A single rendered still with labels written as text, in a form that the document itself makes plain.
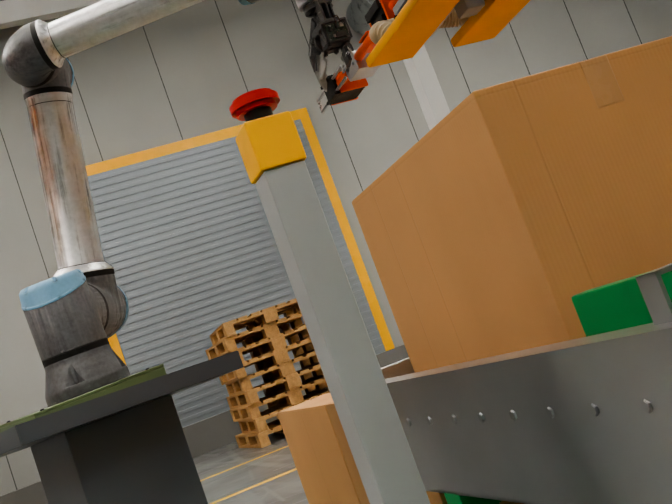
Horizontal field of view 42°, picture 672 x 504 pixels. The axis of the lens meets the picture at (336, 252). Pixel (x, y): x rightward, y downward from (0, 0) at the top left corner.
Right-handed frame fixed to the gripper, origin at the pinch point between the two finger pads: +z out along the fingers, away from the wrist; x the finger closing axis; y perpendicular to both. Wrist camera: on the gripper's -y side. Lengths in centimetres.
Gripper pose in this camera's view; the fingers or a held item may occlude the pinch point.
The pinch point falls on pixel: (342, 84)
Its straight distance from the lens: 213.6
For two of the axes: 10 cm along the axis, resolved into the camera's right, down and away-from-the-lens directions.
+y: 2.9, -2.0, -9.3
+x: 8.9, -2.9, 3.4
